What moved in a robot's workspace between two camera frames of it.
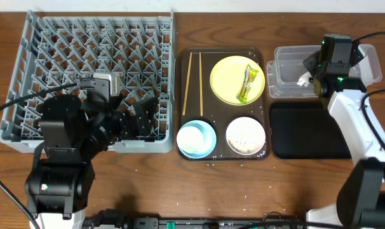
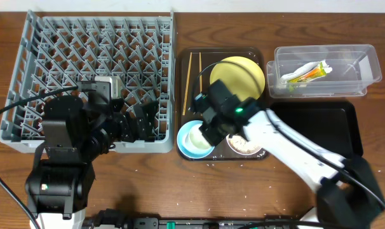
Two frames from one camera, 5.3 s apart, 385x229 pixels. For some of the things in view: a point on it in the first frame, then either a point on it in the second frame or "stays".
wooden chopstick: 187,83 stays
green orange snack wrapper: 249,77 to 311,74
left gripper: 129,119 stays
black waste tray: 307,130 stays
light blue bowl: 195,139 stays
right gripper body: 314,67 to 215,131
